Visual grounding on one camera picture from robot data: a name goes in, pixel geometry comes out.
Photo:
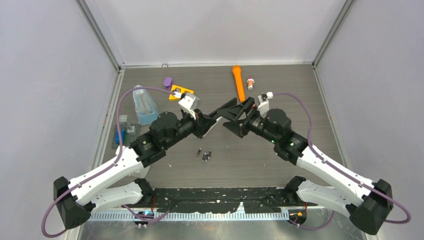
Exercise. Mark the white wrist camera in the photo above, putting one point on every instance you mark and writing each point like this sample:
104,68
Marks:
264,103
187,102

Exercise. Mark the blue transparent plastic container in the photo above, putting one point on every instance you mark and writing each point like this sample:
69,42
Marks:
145,108

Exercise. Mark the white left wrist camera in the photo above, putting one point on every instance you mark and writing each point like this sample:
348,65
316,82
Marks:
187,102

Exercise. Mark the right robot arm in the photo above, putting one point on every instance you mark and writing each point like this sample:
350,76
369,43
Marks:
360,199

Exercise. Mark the blue lego brick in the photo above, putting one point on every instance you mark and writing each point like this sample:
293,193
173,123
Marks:
120,136

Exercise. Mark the grey lego baseplate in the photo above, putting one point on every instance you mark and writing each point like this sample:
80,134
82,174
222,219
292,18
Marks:
129,134

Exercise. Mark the yellow triangle shape toy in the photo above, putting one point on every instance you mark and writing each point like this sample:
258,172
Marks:
180,91

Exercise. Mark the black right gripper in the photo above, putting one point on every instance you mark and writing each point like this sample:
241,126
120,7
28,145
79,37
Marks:
239,127

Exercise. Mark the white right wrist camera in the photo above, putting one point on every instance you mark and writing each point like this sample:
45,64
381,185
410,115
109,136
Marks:
264,103

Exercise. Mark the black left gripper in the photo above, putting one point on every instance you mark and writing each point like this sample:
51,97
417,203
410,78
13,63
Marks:
203,123

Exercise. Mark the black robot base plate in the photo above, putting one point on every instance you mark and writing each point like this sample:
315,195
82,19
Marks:
222,200

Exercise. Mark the purple cylinder toy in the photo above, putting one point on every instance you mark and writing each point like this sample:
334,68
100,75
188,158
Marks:
168,83

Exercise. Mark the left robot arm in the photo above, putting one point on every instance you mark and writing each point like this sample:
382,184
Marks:
121,180

